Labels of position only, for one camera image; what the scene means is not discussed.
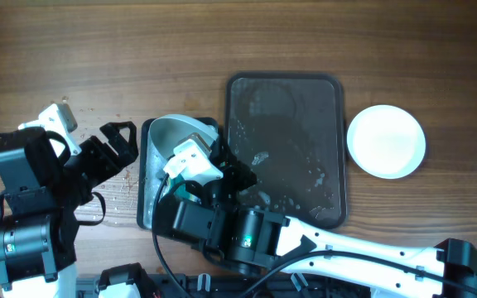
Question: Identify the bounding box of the green yellow sponge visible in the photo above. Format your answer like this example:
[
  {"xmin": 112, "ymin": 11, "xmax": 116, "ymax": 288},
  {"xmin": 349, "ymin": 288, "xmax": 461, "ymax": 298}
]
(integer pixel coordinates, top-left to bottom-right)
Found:
[{"xmin": 166, "ymin": 175, "xmax": 200, "ymax": 203}]

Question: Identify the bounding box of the black soapy water tub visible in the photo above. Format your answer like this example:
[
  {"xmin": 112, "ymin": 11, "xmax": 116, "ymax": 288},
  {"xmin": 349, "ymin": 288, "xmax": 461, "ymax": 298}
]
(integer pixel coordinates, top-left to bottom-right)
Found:
[{"xmin": 137, "ymin": 118, "xmax": 220, "ymax": 230}]

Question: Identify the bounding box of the white plate blue streak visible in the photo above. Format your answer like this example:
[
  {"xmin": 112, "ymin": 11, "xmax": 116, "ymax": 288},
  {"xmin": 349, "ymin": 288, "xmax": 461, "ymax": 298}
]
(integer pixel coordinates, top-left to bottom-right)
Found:
[{"xmin": 147, "ymin": 113, "xmax": 219, "ymax": 175}]

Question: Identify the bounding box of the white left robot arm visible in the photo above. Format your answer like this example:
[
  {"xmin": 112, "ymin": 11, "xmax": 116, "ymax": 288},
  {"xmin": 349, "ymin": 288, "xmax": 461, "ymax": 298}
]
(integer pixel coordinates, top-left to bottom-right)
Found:
[{"xmin": 0, "ymin": 122, "xmax": 138, "ymax": 297}]

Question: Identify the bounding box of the dark brown serving tray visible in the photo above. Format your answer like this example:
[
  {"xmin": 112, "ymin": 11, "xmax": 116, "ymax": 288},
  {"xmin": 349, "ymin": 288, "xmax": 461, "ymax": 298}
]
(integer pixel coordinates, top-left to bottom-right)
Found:
[{"xmin": 224, "ymin": 71, "xmax": 348, "ymax": 230}]

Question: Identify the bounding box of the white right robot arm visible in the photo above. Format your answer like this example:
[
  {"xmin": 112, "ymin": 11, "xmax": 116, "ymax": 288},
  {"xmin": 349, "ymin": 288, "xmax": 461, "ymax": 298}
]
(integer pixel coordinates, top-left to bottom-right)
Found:
[{"xmin": 165, "ymin": 152, "xmax": 477, "ymax": 297}]

